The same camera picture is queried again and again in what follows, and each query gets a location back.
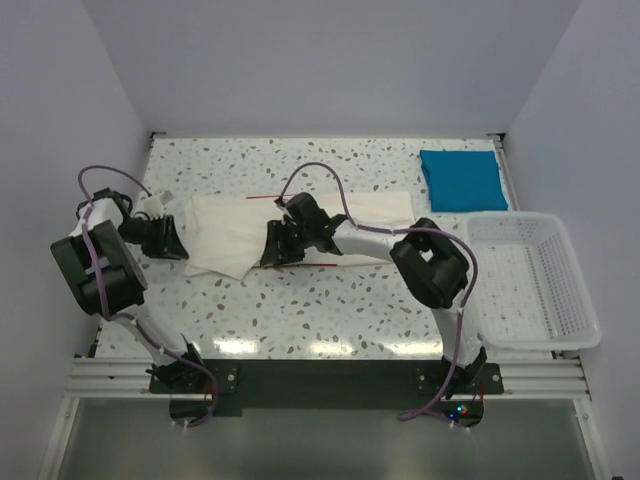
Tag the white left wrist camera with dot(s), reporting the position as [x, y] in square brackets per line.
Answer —
[154, 205]

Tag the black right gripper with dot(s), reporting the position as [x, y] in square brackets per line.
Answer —
[275, 253]

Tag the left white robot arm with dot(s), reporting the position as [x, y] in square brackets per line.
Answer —
[106, 280]

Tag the aluminium rail frame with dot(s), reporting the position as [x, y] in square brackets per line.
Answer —
[306, 316]

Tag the folded blue t shirt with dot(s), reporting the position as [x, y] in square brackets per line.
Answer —
[462, 181]

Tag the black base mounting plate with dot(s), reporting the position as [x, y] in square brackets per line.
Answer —
[394, 385]

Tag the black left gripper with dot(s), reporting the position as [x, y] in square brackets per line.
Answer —
[167, 244]

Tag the white t shirt red print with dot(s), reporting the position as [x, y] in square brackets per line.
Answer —
[227, 236]

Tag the white plastic basket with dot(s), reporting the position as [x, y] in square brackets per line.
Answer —
[530, 294]

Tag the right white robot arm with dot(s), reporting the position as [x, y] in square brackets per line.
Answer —
[439, 270]

